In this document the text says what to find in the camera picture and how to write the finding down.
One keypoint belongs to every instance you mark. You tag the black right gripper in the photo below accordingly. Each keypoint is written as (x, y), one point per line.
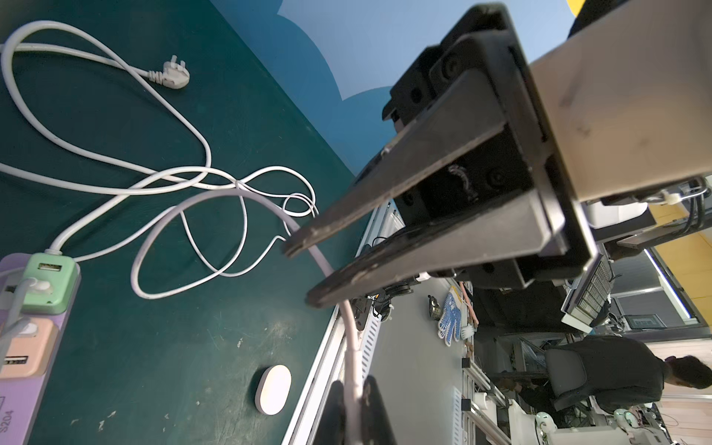
(475, 171)

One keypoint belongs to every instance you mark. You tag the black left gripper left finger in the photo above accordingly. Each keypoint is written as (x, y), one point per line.
(331, 426)

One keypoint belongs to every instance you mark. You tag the seated person in background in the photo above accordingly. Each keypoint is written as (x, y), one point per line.
(618, 372)

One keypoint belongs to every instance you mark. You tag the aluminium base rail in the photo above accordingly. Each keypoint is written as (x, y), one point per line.
(329, 361)

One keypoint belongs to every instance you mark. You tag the pink charger with white cable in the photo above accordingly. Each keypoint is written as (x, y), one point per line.
(293, 206)

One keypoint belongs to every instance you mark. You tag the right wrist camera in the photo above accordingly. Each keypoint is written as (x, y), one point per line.
(629, 98)

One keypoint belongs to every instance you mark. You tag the green usb charger plug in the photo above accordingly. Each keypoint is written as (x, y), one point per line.
(57, 279)

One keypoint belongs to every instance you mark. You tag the blue patterned glove on floor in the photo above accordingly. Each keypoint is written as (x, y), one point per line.
(450, 324)

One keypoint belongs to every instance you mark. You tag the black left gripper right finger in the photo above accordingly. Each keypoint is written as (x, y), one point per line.
(376, 427)

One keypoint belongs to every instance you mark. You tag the pink earbud case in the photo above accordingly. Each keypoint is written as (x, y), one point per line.
(273, 390)

